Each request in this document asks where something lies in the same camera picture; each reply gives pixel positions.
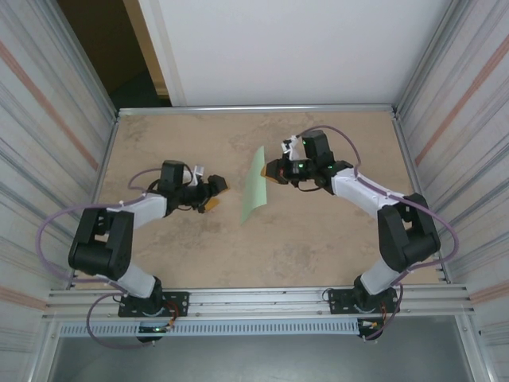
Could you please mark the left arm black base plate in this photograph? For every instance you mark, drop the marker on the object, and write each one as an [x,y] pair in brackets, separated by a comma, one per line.
[177,304]

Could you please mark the aluminium table end rail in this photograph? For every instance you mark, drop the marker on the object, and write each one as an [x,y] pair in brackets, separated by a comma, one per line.
[254,109]

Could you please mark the small circuit board green light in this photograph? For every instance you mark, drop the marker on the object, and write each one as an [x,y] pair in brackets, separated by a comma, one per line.
[156,329]

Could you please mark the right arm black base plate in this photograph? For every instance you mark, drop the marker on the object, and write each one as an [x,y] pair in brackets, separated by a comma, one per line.
[338,302]

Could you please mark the aluminium table side rail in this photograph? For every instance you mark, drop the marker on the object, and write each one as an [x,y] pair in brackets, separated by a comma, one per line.
[421,199]
[93,207]

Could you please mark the light green paper sheet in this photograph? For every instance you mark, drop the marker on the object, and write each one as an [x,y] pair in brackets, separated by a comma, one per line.
[254,195]

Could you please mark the wide aluminium mounting rail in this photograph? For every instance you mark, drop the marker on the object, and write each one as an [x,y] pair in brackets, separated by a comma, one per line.
[254,302]

